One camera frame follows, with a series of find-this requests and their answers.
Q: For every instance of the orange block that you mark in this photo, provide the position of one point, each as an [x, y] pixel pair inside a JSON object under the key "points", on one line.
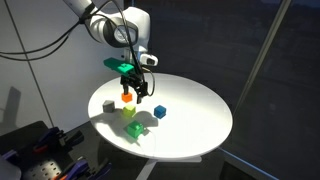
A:
{"points": [[126, 97]]}

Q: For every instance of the grey block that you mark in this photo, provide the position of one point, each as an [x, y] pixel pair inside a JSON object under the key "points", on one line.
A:
{"points": [[108, 106]]}

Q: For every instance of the purple clamp lower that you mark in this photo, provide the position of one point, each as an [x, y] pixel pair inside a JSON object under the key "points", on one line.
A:
{"points": [[80, 170]]}

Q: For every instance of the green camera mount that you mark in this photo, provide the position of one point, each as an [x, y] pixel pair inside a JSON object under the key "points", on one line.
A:
{"points": [[119, 66]]}

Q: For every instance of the black clamp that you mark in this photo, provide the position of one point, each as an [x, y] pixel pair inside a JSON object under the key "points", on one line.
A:
{"points": [[75, 139]]}

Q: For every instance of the purple orange clamp upper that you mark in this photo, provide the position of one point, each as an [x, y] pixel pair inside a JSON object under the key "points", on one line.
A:
{"points": [[50, 139]]}

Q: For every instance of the yellow-green block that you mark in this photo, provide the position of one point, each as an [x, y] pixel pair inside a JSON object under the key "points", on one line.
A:
{"points": [[129, 110]]}

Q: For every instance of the blue block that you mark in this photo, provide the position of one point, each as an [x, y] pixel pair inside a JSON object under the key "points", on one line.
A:
{"points": [[159, 111]]}

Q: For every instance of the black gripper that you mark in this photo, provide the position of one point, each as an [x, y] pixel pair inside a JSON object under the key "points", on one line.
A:
{"points": [[136, 82]]}

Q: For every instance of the white round table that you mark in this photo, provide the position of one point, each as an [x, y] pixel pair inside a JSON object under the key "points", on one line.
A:
{"points": [[197, 121]]}

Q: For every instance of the perforated metal plate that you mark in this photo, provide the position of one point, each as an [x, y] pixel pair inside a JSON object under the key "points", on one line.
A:
{"points": [[44, 170]]}

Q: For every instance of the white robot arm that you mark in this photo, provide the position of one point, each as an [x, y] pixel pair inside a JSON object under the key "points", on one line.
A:
{"points": [[128, 29]]}

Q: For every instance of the green block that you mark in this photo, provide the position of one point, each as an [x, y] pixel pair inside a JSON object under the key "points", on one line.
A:
{"points": [[134, 129]]}

